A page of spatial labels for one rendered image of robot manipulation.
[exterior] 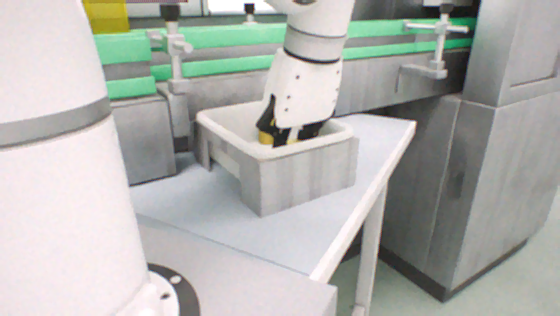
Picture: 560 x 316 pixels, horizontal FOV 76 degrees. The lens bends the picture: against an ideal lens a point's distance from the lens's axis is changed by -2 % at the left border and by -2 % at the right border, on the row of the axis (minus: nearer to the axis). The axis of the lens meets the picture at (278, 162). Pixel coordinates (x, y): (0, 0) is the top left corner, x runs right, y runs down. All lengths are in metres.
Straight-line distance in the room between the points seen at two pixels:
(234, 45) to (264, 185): 0.34
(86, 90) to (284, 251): 0.29
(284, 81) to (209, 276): 0.25
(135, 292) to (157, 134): 0.35
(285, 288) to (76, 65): 0.21
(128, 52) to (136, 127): 0.10
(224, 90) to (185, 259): 0.42
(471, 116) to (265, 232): 0.85
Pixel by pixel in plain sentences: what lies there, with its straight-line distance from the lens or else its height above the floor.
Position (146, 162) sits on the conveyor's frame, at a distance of 0.58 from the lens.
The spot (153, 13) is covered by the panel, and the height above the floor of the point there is 0.99.
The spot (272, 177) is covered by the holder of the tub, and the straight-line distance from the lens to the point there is 0.46.
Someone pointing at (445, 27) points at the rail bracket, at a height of 0.96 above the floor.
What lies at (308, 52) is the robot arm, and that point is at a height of 0.96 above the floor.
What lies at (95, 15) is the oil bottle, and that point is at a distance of 0.66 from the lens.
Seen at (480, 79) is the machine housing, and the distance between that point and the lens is 1.16.
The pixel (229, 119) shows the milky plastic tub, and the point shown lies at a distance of 0.64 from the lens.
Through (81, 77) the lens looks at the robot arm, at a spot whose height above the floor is 0.98.
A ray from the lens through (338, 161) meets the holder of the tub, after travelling 0.53.
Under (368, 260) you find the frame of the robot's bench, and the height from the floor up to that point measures 0.37.
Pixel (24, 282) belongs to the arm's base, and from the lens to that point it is 0.22.
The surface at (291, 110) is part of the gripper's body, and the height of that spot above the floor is 0.88.
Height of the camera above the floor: 1.01
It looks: 24 degrees down
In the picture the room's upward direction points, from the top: straight up
